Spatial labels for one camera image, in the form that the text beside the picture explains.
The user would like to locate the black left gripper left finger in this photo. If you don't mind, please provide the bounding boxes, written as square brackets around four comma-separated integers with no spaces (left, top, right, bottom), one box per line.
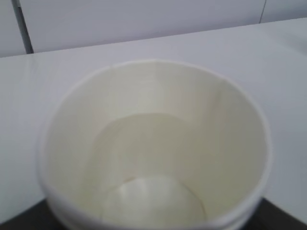
[0,200,62,230]

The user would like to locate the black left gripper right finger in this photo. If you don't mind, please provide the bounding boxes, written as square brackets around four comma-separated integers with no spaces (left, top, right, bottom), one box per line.
[242,198,307,230]

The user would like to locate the white paper cup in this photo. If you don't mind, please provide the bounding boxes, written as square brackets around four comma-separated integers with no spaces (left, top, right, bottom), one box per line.
[37,60,272,230]

